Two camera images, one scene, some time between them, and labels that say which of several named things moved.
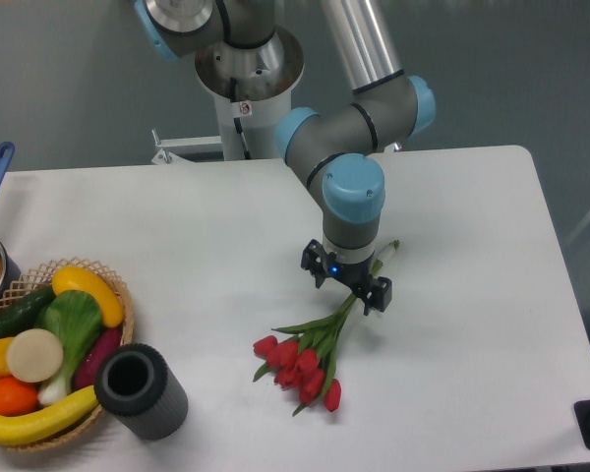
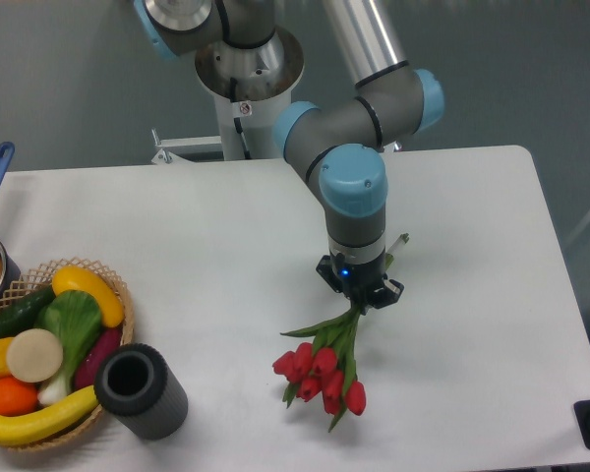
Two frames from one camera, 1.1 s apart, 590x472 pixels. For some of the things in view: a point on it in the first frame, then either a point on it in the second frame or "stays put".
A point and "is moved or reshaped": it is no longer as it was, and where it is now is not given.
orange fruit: x=10 y=396 stays put
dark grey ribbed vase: x=134 y=385 stays put
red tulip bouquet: x=305 y=358 is moved or reshaped
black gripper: x=375 y=292 → x=360 y=280
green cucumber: x=17 y=317 stays put
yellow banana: x=3 y=430 stays put
